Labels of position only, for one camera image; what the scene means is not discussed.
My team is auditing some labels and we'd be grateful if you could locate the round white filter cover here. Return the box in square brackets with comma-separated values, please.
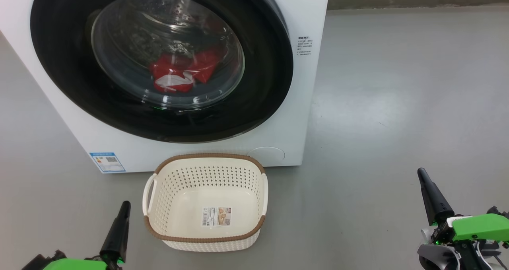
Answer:
[247, 146, 286, 166]

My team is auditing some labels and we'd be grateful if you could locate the steel washer drum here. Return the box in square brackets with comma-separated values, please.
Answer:
[91, 0, 245, 109]

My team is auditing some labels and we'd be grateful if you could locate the cream basket with brown rim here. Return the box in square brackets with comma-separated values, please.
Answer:
[142, 153, 269, 253]

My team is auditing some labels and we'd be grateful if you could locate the black printed text label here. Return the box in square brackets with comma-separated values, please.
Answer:
[296, 36, 313, 56]

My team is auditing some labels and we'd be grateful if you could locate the red and white garment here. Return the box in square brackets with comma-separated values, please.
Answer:
[150, 49, 221, 93]

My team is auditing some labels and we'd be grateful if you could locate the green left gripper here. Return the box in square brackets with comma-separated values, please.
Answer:
[42, 201, 131, 270]

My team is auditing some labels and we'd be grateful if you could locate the black round glass washer door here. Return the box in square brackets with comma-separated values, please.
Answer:
[30, 0, 294, 143]

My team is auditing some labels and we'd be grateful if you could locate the white front-load washing machine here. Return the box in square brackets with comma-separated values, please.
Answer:
[0, 0, 330, 174]

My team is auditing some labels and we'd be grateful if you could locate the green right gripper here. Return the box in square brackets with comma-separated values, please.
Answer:
[418, 168, 509, 270]

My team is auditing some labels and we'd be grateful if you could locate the white barcode label sticker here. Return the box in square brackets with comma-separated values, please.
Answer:
[203, 206, 232, 227]

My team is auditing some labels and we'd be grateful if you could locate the blue energy label sticker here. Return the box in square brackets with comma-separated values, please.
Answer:
[89, 152, 126, 173]

